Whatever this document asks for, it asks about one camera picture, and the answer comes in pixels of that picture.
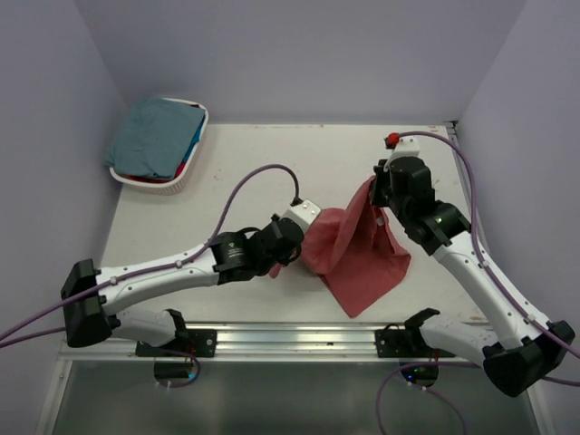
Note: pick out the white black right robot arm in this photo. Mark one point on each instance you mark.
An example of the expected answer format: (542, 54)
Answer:
(522, 346)

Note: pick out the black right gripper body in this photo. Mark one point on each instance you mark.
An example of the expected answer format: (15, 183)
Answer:
(381, 194)

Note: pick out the salmon pink t shirt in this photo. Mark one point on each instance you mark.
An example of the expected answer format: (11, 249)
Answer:
(354, 252)

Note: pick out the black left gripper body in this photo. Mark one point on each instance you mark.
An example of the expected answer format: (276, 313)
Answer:
(265, 265)

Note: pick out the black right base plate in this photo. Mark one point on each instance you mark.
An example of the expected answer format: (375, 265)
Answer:
(404, 344)

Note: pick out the red t shirt in basket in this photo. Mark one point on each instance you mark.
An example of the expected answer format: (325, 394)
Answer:
(155, 179)

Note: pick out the blue t shirt in basket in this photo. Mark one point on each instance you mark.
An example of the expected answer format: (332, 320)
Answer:
(195, 140)

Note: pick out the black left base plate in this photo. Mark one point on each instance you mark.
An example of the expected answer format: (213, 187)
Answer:
(201, 343)

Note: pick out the teal t shirt in basket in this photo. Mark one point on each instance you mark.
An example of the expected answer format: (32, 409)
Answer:
(153, 138)

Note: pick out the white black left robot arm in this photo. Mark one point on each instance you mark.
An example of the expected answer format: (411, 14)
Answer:
(99, 305)

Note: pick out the aluminium mounting rail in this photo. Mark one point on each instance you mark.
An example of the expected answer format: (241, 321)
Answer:
(303, 342)

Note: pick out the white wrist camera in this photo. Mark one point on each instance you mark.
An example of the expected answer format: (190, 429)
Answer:
(303, 214)
(402, 146)

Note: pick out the white perforated laundry basket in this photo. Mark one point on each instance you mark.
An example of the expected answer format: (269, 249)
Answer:
(176, 185)

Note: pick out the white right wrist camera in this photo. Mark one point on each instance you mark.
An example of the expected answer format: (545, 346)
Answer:
(402, 146)

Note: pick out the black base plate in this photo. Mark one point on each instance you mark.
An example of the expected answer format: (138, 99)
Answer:
(201, 343)
(404, 344)

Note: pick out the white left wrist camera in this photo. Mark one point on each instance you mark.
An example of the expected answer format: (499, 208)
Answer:
(303, 214)

